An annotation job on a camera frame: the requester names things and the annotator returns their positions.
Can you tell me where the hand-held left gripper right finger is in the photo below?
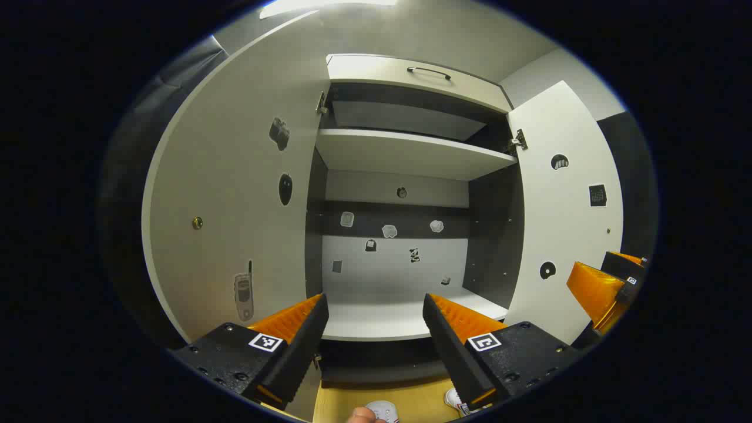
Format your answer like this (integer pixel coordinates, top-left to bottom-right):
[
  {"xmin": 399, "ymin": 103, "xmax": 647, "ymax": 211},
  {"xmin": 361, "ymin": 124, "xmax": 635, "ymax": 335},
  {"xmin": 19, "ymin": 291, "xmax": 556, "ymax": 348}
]
[{"xmin": 422, "ymin": 293, "xmax": 582, "ymax": 411}]

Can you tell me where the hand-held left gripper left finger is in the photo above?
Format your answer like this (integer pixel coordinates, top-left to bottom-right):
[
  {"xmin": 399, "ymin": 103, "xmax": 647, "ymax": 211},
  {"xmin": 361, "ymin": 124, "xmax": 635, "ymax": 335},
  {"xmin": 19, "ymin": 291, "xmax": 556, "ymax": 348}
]
[{"xmin": 170, "ymin": 293, "xmax": 330, "ymax": 411}]

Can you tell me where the white shoe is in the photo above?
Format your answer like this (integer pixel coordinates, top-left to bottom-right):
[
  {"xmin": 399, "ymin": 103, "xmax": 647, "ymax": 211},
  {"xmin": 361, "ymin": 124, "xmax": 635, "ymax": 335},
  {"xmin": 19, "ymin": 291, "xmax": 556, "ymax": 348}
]
[
  {"xmin": 365, "ymin": 401, "xmax": 400, "ymax": 423},
  {"xmin": 444, "ymin": 388, "xmax": 471, "ymax": 418}
]

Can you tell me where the white shoe cabinet door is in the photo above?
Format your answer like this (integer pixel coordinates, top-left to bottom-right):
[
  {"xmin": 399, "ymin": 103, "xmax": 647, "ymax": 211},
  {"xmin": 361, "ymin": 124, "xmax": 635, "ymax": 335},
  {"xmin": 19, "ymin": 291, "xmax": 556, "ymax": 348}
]
[
  {"xmin": 505, "ymin": 80, "xmax": 625, "ymax": 346},
  {"xmin": 141, "ymin": 9, "xmax": 331, "ymax": 421}
]

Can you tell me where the white shoe cabinet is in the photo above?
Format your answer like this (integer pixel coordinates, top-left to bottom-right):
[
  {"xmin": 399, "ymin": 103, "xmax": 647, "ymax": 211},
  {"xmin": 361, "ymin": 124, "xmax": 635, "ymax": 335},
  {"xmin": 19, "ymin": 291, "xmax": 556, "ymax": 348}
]
[{"xmin": 141, "ymin": 9, "xmax": 625, "ymax": 421}]

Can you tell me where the white cabinet shelf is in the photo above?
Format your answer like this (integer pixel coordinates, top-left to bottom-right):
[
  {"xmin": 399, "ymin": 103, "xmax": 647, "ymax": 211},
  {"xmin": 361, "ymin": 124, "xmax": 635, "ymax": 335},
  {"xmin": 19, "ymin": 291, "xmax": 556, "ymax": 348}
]
[{"xmin": 315, "ymin": 129, "xmax": 519, "ymax": 181}]

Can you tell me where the white cabinet drawer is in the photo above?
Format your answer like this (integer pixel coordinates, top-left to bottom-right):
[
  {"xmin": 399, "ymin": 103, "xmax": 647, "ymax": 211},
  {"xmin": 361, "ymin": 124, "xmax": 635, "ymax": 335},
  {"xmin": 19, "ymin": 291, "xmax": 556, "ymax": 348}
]
[{"xmin": 326, "ymin": 54, "xmax": 513, "ymax": 114}]

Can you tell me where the ceiling light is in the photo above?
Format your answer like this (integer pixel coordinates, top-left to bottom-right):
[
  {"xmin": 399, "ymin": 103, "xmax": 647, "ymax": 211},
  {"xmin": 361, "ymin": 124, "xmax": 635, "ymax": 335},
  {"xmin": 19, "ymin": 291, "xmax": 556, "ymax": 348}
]
[{"xmin": 258, "ymin": 0, "xmax": 400, "ymax": 19}]

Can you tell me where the black drawer handle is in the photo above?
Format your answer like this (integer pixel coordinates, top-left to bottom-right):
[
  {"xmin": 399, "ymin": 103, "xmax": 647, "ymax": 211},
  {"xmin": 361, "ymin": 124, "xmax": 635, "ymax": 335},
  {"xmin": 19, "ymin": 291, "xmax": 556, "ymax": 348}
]
[{"xmin": 407, "ymin": 66, "xmax": 452, "ymax": 81}]

